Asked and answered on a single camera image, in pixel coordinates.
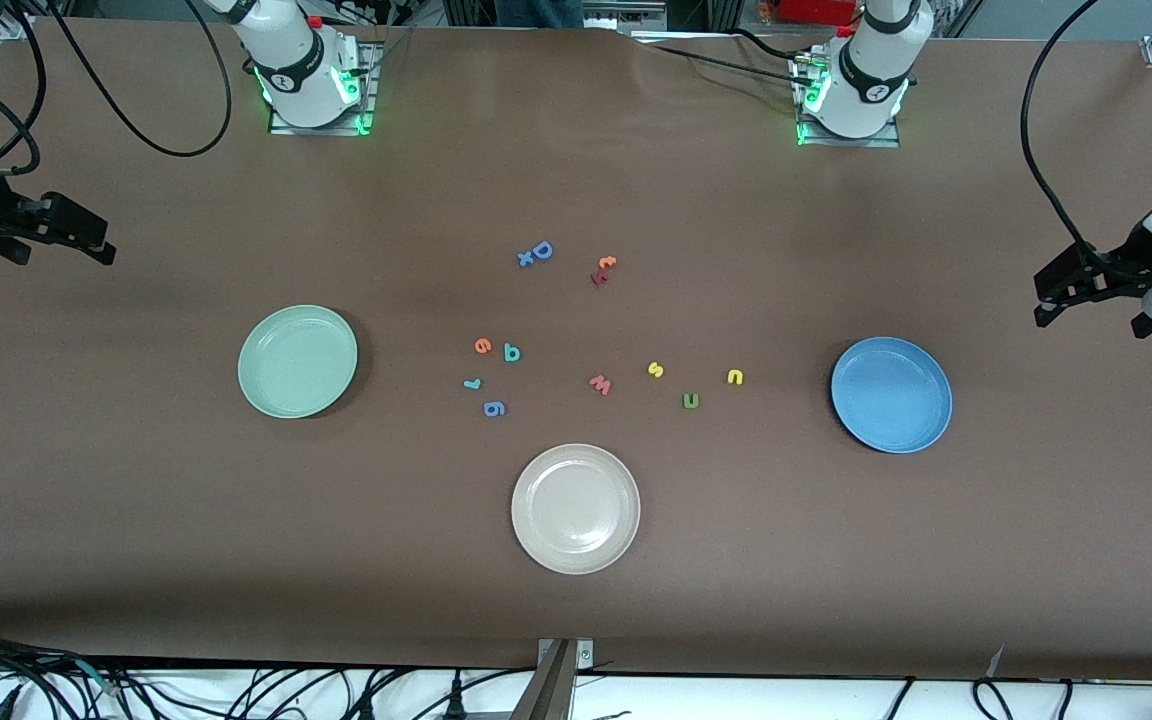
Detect black cable loops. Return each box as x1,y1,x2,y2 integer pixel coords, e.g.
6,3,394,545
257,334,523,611
226,665,407,720

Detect blue plate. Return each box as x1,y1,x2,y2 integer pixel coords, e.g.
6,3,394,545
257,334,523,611
830,336,954,455

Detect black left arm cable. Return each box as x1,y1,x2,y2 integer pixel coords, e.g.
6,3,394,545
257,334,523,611
1021,0,1107,263

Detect person in blue jeans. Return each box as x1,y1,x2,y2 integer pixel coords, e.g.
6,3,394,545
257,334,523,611
494,0,587,29

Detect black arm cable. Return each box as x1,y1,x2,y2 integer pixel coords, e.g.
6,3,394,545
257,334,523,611
44,0,234,158
1021,0,1107,263

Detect looped black cable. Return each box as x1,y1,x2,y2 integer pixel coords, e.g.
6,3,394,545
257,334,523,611
971,678,1077,720

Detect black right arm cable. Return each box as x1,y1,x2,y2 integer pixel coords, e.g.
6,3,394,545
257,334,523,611
44,0,234,158

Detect black base cables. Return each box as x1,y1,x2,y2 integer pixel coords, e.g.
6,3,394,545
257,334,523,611
626,28,817,91

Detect light green plate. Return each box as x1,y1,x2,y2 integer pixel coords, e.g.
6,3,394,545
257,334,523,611
237,305,359,419

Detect red box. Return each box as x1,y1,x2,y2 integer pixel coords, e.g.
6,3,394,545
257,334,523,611
774,0,862,26

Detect beige plate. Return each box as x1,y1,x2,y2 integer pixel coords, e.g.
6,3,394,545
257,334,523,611
511,443,642,576

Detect grey metal equipment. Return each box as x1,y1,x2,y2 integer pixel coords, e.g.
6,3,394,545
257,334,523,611
581,0,672,33

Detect black cable with plug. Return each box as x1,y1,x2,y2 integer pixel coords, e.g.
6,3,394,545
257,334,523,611
876,678,917,720

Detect aluminium profile with bracket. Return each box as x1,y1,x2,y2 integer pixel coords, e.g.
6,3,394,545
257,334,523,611
508,638,597,720

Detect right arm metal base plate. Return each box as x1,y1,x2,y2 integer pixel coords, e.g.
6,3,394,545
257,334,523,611
268,40,382,136

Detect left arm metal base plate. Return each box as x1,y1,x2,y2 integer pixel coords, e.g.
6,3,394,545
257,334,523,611
796,110,902,149

